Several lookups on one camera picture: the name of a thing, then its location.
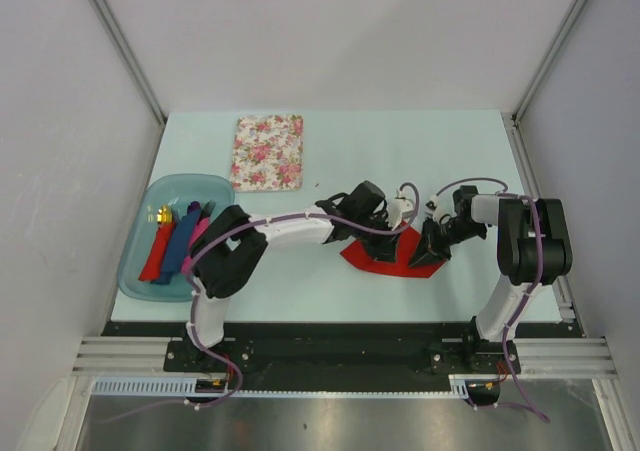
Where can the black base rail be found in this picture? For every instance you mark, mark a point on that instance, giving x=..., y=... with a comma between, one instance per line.
x=355, y=356

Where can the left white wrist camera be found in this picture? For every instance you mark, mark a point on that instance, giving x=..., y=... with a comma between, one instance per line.
x=400, y=209

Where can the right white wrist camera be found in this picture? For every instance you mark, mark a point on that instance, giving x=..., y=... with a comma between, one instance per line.
x=435, y=211

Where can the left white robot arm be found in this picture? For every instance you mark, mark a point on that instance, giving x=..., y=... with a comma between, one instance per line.
x=227, y=252

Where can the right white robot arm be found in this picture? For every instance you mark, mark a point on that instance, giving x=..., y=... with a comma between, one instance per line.
x=533, y=249

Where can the floral pattern tray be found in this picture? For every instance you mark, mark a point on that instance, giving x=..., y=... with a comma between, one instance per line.
x=267, y=153

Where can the pink rolled napkin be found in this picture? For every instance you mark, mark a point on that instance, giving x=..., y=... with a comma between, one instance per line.
x=198, y=230

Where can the teal plastic bin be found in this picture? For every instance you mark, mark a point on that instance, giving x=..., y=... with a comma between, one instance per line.
x=174, y=209

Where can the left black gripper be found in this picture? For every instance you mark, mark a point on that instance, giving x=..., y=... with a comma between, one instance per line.
x=384, y=248

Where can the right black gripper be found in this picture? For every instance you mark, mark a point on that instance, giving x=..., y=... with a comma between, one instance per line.
x=426, y=251

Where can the light blue cable duct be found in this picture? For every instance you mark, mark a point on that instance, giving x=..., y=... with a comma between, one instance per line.
x=204, y=388

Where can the red paper napkin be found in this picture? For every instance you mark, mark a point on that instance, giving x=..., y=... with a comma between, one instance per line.
x=355, y=255

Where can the blue rolled napkin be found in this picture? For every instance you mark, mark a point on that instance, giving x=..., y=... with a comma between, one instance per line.
x=178, y=245

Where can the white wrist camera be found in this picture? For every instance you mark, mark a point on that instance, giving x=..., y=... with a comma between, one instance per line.
x=400, y=209
x=435, y=211

